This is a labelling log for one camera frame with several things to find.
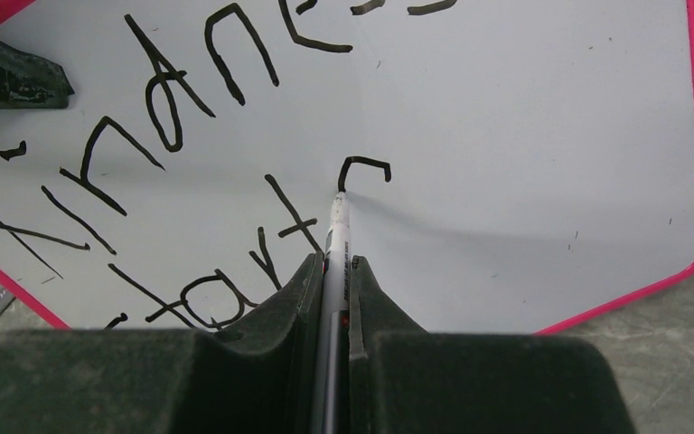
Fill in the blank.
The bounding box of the pink-framed whiteboard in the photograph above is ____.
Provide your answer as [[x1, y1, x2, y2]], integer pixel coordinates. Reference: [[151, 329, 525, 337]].
[[0, 1, 694, 333]]

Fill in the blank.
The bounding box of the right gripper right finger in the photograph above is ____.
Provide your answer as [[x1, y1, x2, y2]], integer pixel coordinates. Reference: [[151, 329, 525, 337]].
[[348, 256, 635, 433]]

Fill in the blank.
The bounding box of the black whiteboard marker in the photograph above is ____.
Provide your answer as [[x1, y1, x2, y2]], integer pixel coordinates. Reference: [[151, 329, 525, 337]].
[[309, 191, 351, 433]]

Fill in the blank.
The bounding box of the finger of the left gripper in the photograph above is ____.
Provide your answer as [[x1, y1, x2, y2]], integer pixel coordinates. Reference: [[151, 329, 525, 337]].
[[0, 41, 75, 109]]

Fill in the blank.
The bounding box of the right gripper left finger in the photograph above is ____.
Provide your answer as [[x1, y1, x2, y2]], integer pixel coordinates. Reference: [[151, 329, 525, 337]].
[[0, 253, 324, 433]]

